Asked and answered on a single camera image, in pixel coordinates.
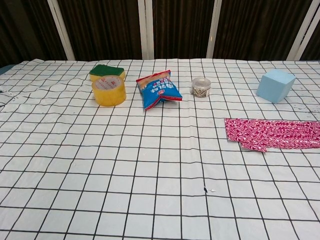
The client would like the blue red snack bag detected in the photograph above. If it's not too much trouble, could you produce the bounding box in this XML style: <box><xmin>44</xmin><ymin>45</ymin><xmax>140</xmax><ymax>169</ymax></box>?
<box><xmin>135</xmin><ymin>69</ymin><xmax>183</xmax><ymax>112</ymax></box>

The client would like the yellow packing tape roll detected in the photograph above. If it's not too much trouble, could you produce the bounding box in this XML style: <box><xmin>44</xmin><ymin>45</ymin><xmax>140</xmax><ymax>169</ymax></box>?
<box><xmin>91</xmin><ymin>75</ymin><xmax>127</xmax><ymax>107</ymax></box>

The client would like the dark brown curtain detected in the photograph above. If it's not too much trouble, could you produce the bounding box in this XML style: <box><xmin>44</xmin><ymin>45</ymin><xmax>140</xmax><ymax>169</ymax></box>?
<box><xmin>0</xmin><ymin>0</ymin><xmax>320</xmax><ymax>62</ymax></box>

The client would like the clear jar of metal pins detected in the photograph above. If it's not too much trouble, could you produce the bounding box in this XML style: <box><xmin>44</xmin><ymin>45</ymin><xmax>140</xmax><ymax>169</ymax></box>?
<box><xmin>191</xmin><ymin>77</ymin><xmax>211</xmax><ymax>98</ymax></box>

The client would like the light blue foam cube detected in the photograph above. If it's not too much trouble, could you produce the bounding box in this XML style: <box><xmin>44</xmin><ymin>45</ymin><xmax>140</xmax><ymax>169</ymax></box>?
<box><xmin>255</xmin><ymin>69</ymin><xmax>297</xmax><ymax>104</ymax></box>

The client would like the pink patterned packets strip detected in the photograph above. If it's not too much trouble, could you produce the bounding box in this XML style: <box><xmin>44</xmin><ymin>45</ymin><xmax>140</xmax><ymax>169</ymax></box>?
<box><xmin>239</xmin><ymin>118</ymin><xmax>320</xmax><ymax>150</ymax></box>

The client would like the green yellow sponge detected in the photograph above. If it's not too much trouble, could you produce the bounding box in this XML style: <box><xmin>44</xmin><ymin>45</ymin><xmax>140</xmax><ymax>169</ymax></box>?
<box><xmin>89</xmin><ymin>64</ymin><xmax>126</xmax><ymax>83</ymax></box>

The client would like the white frame post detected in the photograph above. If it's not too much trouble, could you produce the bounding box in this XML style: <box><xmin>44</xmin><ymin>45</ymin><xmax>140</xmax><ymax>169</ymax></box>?
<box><xmin>286</xmin><ymin>0</ymin><xmax>320</xmax><ymax>61</ymax></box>
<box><xmin>137</xmin><ymin>0</ymin><xmax>155</xmax><ymax>60</ymax></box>
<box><xmin>46</xmin><ymin>0</ymin><xmax>76</xmax><ymax>61</ymax></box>
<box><xmin>205</xmin><ymin>0</ymin><xmax>223</xmax><ymax>59</ymax></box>

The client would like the white black grid tablecloth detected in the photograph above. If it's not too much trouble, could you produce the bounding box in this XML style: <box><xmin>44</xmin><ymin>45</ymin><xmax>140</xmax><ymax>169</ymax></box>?
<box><xmin>0</xmin><ymin>57</ymin><xmax>320</xmax><ymax>240</ymax></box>

